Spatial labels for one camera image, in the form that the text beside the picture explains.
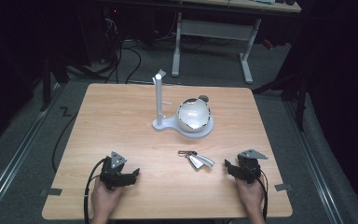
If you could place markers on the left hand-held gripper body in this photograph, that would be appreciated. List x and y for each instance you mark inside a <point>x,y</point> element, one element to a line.
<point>114,172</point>

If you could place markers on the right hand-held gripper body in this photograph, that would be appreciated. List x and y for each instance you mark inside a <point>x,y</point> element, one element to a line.
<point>250,166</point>

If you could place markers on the person's right hand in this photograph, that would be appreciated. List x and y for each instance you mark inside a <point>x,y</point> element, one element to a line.
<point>251,197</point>

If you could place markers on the person's left hand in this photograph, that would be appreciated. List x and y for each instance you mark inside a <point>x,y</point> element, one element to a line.
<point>104,200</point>

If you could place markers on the silver key bunch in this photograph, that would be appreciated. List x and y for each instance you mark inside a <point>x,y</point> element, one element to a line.
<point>197,160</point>

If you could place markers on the grey tape piece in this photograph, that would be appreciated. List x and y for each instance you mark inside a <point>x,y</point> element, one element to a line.
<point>51,192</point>
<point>283,187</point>

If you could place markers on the white bowl with dark rim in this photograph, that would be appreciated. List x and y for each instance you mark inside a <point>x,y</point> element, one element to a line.
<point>194,115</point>

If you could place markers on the white stand with pole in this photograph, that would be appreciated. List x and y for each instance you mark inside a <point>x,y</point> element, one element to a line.
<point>158,102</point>

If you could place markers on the black metal stand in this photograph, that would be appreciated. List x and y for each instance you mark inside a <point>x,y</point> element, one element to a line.
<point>295,90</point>
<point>47,84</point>

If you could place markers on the white-legged wooden desk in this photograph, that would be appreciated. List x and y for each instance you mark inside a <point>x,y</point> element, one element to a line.
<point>217,29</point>

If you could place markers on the metal floor rail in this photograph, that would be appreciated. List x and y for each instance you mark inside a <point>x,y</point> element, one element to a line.
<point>313,161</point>
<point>15,155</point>

